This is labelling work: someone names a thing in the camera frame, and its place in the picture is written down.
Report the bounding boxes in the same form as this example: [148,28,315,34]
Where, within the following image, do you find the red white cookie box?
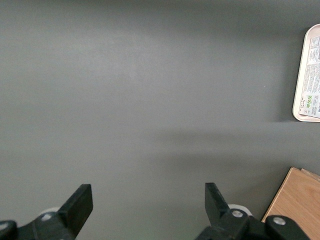
[298,34,320,120]

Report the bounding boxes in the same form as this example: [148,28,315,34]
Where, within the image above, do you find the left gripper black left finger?
[0,183,94,240]

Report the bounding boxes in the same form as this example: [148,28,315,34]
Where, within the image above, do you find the beige plastic tray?
[292,23,320,123]

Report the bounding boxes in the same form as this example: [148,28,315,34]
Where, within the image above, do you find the wooden drawer cabinet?
[261,166,320,240]

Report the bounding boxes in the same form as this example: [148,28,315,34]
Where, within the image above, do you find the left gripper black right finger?
[194,182,311,240]

